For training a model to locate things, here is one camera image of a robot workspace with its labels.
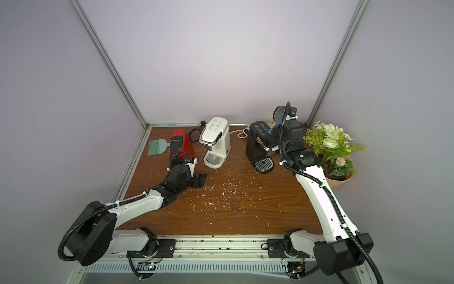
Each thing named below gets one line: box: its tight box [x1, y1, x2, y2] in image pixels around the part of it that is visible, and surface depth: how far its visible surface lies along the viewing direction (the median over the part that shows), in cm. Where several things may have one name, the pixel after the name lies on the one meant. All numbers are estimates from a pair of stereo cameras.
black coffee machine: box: [245, 120, 280, 174], surface depth 91 cm
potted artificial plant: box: [302, 121, 366, 189], surface depth 74 cm
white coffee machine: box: [199, 116, 231, 170], surface depth 92 cm
